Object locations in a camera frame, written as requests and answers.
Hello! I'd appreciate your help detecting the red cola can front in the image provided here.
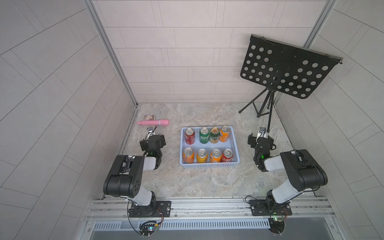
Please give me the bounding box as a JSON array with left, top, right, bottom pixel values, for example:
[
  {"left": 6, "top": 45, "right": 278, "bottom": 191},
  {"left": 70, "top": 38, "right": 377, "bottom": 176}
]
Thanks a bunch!
[{"left": 221, "top": 149, "right": 234, "bottom": 163}]

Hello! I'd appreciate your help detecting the red cola can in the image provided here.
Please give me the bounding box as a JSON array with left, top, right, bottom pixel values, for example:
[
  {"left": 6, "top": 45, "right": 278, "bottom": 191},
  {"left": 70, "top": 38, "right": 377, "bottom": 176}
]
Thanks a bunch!
[
  {"left": 221, "top": 149, "right": 234, "bottom": 163},
  {"left": 184, "top": 128, "right": 195, "bottom": 145}
]

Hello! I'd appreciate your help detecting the orange fanta can back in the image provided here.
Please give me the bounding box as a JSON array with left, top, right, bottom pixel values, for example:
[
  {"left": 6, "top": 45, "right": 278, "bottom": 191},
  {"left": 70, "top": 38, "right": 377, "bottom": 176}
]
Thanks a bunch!
[{"left": 219, "top": 126, "right": 231, "bottom": 143}]

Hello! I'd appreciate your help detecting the orange fanta can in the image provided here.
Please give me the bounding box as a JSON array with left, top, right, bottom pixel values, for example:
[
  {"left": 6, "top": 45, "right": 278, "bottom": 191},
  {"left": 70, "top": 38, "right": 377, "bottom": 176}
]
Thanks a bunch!
[
  {"left": 183, "top": 147, "right": 195, "bottom": 164},
  {"left": 210, "top": 149, "right": 222, "bottom": 163},
  {"left": 219, "top": 126, "right": 231, "bottom": 143}
]

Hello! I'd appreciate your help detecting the dark green gold-top can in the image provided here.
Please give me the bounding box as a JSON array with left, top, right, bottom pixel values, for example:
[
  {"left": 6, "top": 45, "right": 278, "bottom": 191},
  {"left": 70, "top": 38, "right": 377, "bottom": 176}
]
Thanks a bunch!
[{"left": 210, "top": 127, "right": 220, "bottom": 144}]

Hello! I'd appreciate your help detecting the green sprite can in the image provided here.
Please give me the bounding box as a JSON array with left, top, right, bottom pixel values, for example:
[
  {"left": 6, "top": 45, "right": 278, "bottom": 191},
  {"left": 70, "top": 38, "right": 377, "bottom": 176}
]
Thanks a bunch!
[{"left": 200, "top": 127, "right": 210, "bottom": 144}]

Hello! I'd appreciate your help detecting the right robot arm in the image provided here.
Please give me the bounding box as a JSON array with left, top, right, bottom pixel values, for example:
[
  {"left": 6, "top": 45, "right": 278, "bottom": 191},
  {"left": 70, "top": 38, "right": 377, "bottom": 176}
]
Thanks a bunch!
[{"left": 248, "top": 134, "right": 328, "bottom": 208}]

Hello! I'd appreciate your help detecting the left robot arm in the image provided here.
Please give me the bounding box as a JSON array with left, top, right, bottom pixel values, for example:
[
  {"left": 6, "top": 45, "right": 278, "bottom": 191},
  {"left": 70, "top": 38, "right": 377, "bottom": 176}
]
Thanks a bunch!
[{"left": 103, "top": 135, "right": 166, "bottom": 207}]

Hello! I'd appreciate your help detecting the light blue plastic basket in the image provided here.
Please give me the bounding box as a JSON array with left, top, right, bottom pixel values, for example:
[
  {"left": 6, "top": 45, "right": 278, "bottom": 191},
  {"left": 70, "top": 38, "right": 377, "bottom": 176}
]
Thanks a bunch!
[{"left": 180, "top": 126, "right": 240, "bottom": 169}]

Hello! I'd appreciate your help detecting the pink cylindrical tube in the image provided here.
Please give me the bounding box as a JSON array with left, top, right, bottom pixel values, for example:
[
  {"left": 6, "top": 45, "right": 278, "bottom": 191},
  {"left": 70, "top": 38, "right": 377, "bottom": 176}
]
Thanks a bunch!
[{"left": 137, "top": 120, "right": 170, "bottom": 126}]

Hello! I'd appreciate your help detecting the small printed card packet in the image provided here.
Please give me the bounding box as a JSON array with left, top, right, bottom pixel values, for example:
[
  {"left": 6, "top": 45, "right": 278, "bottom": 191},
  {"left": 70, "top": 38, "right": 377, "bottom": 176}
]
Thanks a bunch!
[{"left": 143, "top": 115, "right": 156, "bottom": 121}]

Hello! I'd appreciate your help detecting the orange fanta can front left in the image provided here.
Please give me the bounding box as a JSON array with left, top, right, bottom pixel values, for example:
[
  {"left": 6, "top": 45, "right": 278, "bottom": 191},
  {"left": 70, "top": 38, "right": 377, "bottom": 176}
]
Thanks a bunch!
[{"left": 183, "top": 147, "right": 195, "bottom": 164}]

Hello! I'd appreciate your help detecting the red cola can back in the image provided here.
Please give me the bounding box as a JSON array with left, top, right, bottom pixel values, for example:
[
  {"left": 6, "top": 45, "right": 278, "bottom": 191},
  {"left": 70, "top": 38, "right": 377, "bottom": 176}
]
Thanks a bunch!
[{"left": 184, "top": 128, "right": 195, "bottom": 145}]

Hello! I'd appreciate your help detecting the yellow orange schweppes can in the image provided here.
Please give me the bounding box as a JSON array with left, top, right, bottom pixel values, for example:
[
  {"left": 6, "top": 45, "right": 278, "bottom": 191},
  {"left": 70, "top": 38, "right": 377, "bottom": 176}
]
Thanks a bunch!
[{"left": 197, "top": 149, "right": 208, "bottom": 164}]

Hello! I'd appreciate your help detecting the black perforated music stand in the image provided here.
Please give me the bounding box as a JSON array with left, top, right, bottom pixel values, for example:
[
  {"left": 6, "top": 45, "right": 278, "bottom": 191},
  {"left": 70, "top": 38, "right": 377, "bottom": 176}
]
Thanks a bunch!
[{"left": 240, "top": 34, "right": 343, "bottom": 117}]

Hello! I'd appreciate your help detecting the right circuit board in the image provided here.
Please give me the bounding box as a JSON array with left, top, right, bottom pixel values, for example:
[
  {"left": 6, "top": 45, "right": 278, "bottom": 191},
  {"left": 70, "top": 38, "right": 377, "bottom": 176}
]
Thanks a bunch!
[{"left": 268, "top": 218, "right": 285, "bottom": 235}]

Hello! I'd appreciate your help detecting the circuit board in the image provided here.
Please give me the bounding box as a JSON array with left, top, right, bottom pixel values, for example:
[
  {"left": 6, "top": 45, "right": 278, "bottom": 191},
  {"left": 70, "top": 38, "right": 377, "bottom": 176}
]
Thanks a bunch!
[
  {"left": 268, "top": 218, "right": 285, "bottom": 235},
  {"left": 139, "top": 221, "right": 160, "bottom": 238}
]

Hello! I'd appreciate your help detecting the left circuit board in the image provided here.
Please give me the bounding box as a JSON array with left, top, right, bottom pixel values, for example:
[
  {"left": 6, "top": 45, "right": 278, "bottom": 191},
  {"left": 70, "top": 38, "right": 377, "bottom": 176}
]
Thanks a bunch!
[{"left": 139, "top": 221, "right": 160, "bottom": 238}]

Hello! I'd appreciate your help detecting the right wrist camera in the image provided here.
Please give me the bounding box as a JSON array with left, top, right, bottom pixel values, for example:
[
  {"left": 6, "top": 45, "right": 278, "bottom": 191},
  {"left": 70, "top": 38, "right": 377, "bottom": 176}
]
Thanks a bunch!
[{"left": 259, "top": 127, "right": 267, "bottom": 136}]

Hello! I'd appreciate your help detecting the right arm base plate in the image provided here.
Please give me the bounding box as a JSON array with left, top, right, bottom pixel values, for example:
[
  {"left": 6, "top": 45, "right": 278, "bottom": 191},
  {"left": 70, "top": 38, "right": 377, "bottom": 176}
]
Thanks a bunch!
[{"left": 247, "top": 199, "right": 293, "bottom": 217}]

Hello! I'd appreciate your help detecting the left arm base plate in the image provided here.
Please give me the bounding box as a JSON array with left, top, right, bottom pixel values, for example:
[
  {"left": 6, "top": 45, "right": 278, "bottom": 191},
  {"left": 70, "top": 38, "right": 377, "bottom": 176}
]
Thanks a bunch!
[{"left": 128, "top": 201, "right": 172, "bottom": 218}]

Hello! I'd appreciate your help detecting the aluminium rail frame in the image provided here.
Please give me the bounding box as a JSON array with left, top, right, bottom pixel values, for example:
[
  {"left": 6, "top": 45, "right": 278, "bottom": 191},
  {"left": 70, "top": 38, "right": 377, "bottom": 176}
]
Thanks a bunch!
[{"left": 85, "top": 196, "right": 335, "bottom": 231}]

